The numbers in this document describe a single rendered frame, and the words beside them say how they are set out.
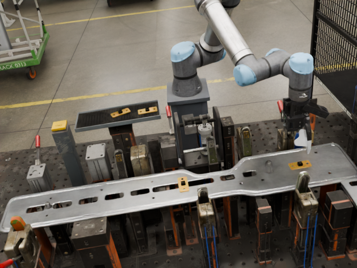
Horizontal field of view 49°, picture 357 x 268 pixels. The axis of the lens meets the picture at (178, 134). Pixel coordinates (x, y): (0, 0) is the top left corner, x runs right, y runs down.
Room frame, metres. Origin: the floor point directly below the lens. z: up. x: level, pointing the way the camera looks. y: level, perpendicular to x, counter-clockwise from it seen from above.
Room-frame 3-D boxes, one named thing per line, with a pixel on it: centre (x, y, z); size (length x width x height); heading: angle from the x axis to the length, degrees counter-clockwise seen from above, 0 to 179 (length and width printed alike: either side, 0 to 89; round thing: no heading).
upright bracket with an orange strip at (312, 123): (1.32, -0.55, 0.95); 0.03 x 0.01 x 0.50; 92
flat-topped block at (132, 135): (1.47, 0.25, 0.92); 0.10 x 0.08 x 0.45; 92
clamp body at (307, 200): (0.95, -0.40, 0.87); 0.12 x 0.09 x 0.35; 2
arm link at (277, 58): (1.25, -0.38, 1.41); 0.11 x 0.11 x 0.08; 21
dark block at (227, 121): (1.37, -0.21, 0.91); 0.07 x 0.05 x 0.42; 2
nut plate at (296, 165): (1.16, -0.46, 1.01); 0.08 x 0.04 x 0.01; 92
